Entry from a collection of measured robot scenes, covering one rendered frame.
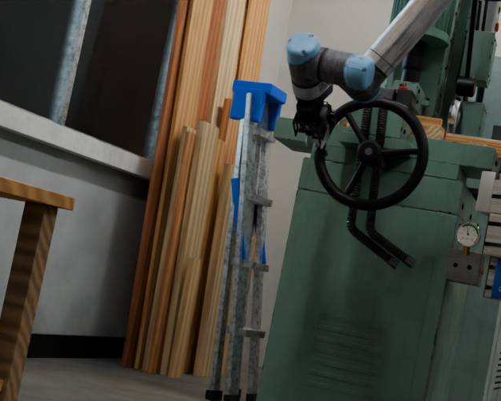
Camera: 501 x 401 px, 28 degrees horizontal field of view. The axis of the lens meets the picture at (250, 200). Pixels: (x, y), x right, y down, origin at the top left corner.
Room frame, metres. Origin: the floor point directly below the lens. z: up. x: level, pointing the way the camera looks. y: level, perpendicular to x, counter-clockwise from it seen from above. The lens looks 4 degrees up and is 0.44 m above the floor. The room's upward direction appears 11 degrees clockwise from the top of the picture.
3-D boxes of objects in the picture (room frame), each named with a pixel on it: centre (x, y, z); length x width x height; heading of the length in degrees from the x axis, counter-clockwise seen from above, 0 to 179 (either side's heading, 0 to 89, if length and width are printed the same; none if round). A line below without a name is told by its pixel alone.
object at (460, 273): (2.58, -0.58, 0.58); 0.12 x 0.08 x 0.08; 161
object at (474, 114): (2.92, -0.59, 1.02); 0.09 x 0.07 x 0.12; 71
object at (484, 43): (2.95, -0.59, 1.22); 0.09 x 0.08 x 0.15; 161
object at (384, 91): (2.61, -0.31, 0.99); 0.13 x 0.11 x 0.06; 71
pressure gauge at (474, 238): (2.51, -0.56, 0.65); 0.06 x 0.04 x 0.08; 71
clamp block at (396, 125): (2.62, -0.30, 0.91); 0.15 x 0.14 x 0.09; 71
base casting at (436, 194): (2.91, -0.42, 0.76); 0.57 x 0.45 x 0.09; 161
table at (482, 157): (2.70, -0.33, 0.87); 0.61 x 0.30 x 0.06; 71
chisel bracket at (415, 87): (2.81, -0.39, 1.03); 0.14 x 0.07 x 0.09; 161
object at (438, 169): (2.74, -0.36, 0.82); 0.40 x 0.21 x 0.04; 71
